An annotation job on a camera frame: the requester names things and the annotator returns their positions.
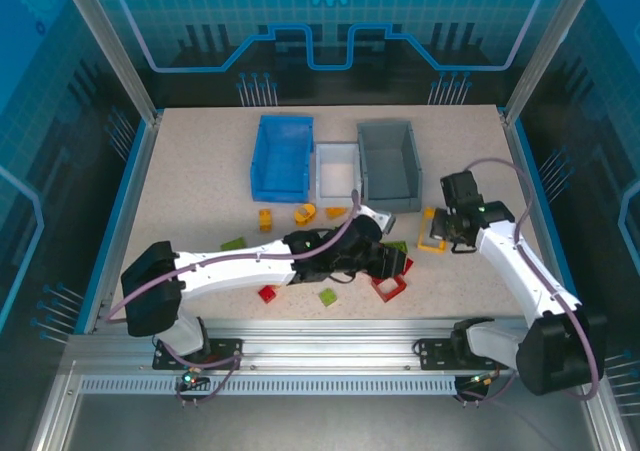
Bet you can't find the aluminium frame post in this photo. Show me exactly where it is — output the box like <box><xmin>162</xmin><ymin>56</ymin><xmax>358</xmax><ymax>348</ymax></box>
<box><xmin>55</xmin><ymin>0</ymin><xmax>164</xmax><ymax>125</ymax></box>
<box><xmin>501</xmin><ymin>0</ymin><xmax>602</xmax><ymax>125</ymax></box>

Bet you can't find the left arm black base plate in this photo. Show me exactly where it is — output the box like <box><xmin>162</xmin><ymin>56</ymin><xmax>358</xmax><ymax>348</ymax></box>
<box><xmin>152</xmin><ymin>338</ymin><xmax>245</xmax><ymax>371</ymax></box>

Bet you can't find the metal lower panel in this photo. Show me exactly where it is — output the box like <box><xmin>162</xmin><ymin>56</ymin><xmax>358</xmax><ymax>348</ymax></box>
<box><xmin>29</xmin><ymin>360</ymin><xmax>632</xmax><ymax>451</ymax></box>

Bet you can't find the yellow lego frame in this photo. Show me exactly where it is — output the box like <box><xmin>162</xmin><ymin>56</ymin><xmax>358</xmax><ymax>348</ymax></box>
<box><xmin>417</xmin><ymin>206</ymin><xmax>449</xmax><ymax>255</ymax></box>

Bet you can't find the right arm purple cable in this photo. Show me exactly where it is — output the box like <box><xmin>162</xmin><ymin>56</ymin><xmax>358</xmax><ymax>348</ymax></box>
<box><xmin>452</xmin><ymin>157</ymin><xmax>601</xmax><ymax>407</ymax></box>

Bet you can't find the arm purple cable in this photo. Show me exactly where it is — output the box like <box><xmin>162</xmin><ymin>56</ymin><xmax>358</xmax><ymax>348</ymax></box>
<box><xmin>452</xmin><ymin>157</ymin><xmax>601</xmax><ymax>407</ymax></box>
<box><xmin>106</xmin><ymin>189</ymin><xmax>362</xmax><ymax>408</ymax></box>

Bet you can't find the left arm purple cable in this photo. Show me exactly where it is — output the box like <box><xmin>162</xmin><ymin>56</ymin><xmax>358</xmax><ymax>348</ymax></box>
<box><xmin>106</xmin><ymin>189</ymin><xmax>362</xmax><ymax>408</ymax></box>

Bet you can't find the slotted gray cable duct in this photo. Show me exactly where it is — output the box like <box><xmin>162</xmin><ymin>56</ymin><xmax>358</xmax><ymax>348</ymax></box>
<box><xmin>78</xmin><ymin>375</ymin><xmax>461</xmax><ymax>397</ymax></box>

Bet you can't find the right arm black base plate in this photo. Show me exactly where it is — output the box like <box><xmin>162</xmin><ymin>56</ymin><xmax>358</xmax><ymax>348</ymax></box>
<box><xmin>416</xmin><ymin>338</ymin><xmax>511</xmax><ymax>371</ymax></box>

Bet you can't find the blue table edge trim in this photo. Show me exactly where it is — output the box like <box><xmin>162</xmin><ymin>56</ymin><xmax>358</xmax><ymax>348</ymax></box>
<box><xmin>513</xmin><ymin>117</ymin><xmax>592</xmax><ymax>335</ymax></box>
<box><xmin>73</xmin><ymin>117</ymin><xmax>152</xmax><ymax>335</ymax></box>

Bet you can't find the white plastic bin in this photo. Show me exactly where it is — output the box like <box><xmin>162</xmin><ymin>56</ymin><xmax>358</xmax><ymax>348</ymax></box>
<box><xmin>313</xmin><ymin>142</ymin><xmax>362</xmax><ymax>209</ymax></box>

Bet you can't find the gray plastic bin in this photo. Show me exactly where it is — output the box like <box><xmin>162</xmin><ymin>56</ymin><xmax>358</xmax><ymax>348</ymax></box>
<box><xmin>356</xmin><ymin>119</ymin><xmax>424</xmax><ymax>215</ymax></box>

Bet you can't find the wide aluminium frame rail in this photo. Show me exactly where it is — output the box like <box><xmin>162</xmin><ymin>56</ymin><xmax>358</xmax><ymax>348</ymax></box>
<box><xmin>63</xmin><ymin>316</ymin><xmax>605</xmax><ymax>373</ymax></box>

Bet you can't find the blue plastic bin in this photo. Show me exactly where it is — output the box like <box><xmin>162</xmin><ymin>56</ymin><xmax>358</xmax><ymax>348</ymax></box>
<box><xmin>249</xmin><ymin>114</ymin><xmax>315</xmax><ymax>205</ymax></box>

